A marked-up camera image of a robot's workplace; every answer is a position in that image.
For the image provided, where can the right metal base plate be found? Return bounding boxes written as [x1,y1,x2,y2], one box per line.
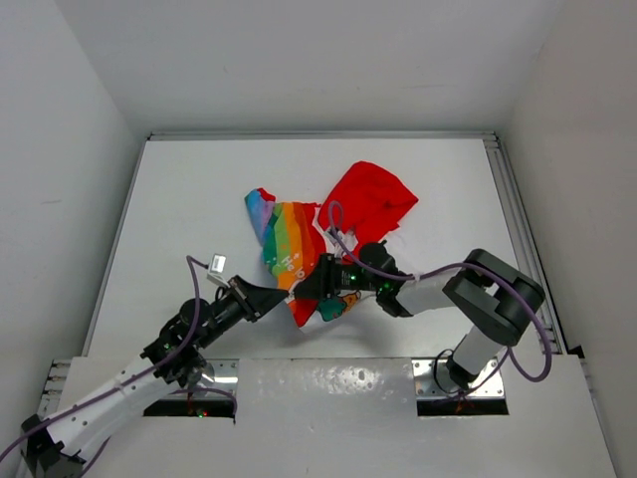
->
[412,358,506,401]

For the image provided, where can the metal base plate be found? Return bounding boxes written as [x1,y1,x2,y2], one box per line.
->
[196,359,239,396]
[412,358,506,401]

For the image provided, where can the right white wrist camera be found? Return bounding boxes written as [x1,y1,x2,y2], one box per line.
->
[325,229,358,256]

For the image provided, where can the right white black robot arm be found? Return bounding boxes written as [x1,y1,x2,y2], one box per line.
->
[293,243,545,393]

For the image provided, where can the rainbow red child jacket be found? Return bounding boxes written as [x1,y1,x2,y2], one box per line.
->
[245,161,418,330]

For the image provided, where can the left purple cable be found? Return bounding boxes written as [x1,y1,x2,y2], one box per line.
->
[0,254,238,474]

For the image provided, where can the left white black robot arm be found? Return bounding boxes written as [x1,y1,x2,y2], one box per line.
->
[21,276,289,477]

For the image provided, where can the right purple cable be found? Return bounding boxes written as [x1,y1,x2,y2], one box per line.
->
[326,200,549,399]

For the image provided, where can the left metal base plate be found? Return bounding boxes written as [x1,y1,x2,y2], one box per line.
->
[196,359,239,396]

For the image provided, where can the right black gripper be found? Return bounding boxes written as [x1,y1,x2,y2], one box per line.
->
[290,253,381,301]

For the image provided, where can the purple cable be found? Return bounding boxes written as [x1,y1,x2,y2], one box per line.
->
[326,200,549,399]
[0,254,238,474]

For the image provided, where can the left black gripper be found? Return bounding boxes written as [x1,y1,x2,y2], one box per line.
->
[197,274,288,347]

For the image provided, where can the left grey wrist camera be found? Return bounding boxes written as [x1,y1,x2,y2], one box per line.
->
[206,254,228,287]

